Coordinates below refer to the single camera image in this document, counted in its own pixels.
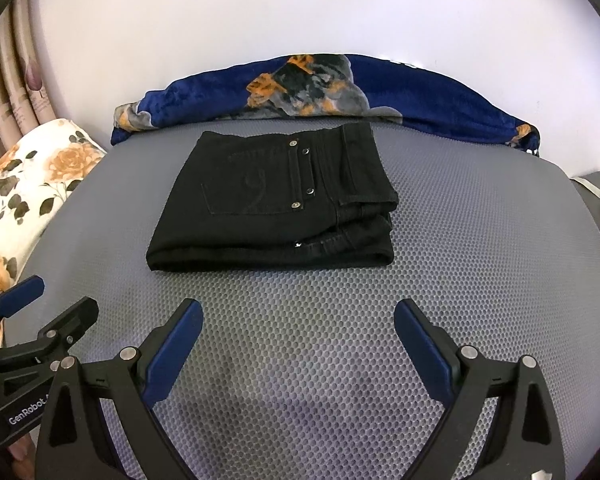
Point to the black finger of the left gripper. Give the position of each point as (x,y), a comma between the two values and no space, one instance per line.
(58,336)

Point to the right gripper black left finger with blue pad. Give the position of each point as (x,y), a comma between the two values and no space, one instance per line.
(166,349)

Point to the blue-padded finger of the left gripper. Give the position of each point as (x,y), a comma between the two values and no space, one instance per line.
(20,295)

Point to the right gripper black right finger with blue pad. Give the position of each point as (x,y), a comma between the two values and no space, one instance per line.
(430,349)

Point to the black pants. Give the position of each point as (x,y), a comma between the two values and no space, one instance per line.
(314,199)

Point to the white floral pillow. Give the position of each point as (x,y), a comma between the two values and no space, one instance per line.
(37,176)

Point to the grey mesh mattress cover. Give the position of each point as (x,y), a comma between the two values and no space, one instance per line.
(300,375)

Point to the beige curtain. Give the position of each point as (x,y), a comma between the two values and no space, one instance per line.
(24,102)

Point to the blue floral blanket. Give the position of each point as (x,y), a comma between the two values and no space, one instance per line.
(323,85)

